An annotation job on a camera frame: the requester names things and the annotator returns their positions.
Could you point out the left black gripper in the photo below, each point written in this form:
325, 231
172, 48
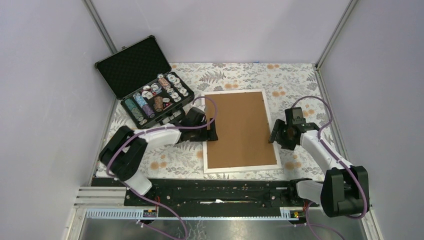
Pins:
208, 135

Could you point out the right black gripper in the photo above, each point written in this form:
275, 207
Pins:
276, 128

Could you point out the brown cardboard backing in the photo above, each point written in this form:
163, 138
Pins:
242, 129

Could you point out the white picture frame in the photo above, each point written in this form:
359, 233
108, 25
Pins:
242, 169

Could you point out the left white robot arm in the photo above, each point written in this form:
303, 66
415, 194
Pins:
124, 152

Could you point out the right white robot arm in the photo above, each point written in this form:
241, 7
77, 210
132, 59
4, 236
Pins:
345, 189

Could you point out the floral tablecloth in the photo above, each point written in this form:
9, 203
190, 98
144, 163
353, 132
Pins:
284, 85

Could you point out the black poker chip case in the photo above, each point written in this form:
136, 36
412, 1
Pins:
142, 79

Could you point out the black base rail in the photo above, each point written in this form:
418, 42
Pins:
220, 199

